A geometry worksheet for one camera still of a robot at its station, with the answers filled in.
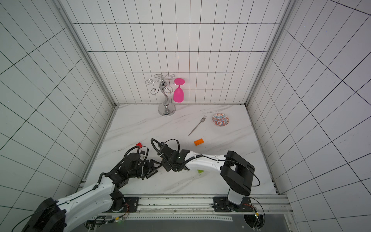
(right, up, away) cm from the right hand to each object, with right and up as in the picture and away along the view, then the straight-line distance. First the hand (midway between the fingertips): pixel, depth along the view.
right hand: (169, 159), depth 86 cm
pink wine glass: (+5, +42, +17) cm, 45 cm away
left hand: (-5, -4, -5) cm, 8 cm away
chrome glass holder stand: (-7, +32, +31) cm, 45 cm away
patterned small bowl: (+37, +23, +22) cm, 49 cm away
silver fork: (+23, +23, +24) cm, 40 cm away
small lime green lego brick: (+19, -7, -3) cm, 20 cm away
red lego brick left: (-21, +7, +9) cm, 24 cm away
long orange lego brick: (+19, +8, +11) cm, 24 cm away
